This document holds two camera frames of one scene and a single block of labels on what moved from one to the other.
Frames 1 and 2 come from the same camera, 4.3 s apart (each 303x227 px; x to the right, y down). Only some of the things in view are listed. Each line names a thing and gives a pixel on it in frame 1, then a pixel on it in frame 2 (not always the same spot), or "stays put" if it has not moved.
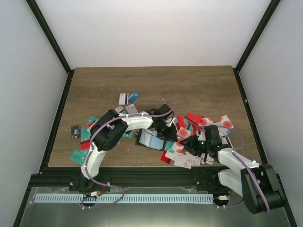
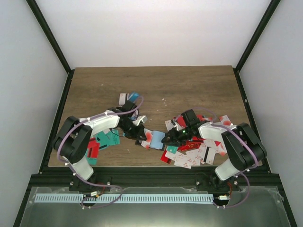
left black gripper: x=169 y=136 to x=136 y=135
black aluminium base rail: x=131 y=176 stays put
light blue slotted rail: x=123 y=198 stays put
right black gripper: x=191 y=145 to x=173 y=137
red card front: x=164 y=159 stays put
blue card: x=133 y=97 stays put
